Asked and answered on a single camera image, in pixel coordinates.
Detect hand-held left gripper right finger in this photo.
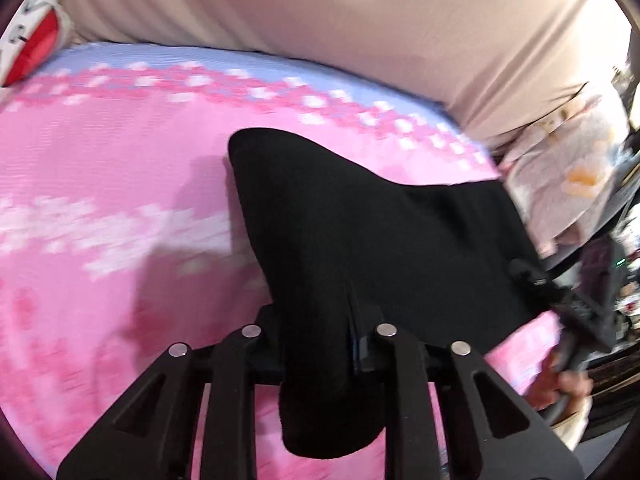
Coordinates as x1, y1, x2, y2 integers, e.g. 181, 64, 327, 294
346, 280, 586, 480

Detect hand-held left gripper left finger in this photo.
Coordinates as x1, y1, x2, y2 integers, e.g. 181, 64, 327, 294
56, 305, 301, 480

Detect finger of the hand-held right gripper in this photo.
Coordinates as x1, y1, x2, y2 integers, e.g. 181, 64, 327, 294
509, 257, 557, 292

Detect black pants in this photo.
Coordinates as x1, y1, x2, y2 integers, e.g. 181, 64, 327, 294
227, 127, 565, 461

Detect person's right hand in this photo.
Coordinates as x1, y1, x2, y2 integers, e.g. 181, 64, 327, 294
527, 352, 595, 411

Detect floral folded blanket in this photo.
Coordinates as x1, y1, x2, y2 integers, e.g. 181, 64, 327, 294
500, 80, 633, 256

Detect beige blanket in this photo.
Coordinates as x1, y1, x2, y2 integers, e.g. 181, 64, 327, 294
52, 0, 632, 141

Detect cartoon face pillow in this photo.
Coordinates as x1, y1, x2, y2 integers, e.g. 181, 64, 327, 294
0, 0, 76, 88

